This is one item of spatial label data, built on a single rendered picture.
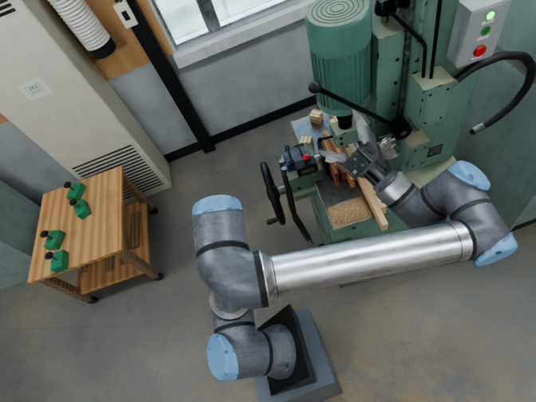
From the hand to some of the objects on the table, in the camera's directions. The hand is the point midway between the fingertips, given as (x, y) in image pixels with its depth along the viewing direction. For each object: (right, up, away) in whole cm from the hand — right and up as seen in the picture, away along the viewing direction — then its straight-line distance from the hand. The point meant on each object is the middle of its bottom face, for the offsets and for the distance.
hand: (334, 129), depth 95 cm
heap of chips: (+11, -24, +30) cm, 40 cm away
